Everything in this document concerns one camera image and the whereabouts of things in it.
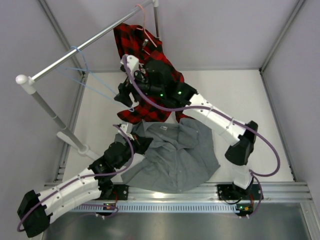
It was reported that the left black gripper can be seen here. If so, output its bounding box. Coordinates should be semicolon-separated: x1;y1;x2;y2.
115;132;154;169

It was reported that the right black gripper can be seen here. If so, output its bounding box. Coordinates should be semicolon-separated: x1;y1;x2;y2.
114;68;164;109

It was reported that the blue wire hanger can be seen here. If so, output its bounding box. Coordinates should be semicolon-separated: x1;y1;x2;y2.
57;45;136;113

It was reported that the grey button shirt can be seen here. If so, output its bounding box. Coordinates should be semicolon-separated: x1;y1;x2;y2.
121;118;220;194

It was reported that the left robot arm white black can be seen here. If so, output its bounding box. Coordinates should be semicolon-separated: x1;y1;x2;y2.
17;133;153;238

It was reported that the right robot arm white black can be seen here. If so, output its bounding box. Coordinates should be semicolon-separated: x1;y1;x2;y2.
114;55;258;199

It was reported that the red black plaid shirt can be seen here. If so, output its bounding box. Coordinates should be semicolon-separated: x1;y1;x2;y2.
113;23;196;124

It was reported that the silver clothes rack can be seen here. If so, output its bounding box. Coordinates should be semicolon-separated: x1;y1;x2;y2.
22;0;155;156

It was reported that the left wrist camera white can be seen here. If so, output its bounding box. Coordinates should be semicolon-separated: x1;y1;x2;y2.
118;122;133;139

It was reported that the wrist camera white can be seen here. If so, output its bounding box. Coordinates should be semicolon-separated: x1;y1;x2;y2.
118;122;133;139
120;54;139;76

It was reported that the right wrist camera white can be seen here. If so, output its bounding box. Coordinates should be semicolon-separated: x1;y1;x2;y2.
120;54;139;76

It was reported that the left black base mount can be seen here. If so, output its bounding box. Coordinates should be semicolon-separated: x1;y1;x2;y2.
108;184;129;201

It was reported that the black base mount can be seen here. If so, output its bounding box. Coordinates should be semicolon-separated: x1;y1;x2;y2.
217;184;239;201
108;184;129;201

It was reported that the pink wire hanger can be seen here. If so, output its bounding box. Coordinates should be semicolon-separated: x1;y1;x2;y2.
135;3;159;48

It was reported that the slotted grey cable duct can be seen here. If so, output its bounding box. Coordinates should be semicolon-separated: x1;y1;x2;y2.
72;202;240;214

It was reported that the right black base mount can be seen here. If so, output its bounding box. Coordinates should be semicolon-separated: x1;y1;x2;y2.
217;184;239;201

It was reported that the aluminium mounting rail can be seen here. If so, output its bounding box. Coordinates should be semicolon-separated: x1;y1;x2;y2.
43;181;313;203

